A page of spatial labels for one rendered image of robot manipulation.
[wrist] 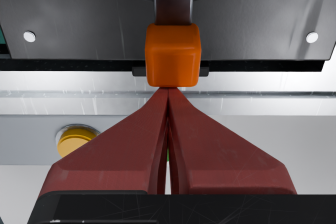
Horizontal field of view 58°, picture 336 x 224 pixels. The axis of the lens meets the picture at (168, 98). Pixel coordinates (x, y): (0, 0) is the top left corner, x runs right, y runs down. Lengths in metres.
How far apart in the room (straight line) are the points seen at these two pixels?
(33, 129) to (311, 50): 0.25
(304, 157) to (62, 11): 0.39
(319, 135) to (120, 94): 0.30
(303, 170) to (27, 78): 0.41
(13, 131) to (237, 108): 0.21
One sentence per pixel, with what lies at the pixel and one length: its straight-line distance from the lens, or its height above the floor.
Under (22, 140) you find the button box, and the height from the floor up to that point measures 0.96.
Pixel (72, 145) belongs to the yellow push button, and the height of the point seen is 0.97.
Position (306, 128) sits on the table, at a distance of 0.46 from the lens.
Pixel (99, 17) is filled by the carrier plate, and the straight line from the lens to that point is 0.22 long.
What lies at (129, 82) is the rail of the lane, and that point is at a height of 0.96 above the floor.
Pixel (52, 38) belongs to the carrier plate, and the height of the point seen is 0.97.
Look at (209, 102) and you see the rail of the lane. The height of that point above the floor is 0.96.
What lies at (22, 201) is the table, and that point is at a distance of 0.60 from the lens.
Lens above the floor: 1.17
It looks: 54 degrees down
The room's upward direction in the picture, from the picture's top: 180 degrees counter-clockwise
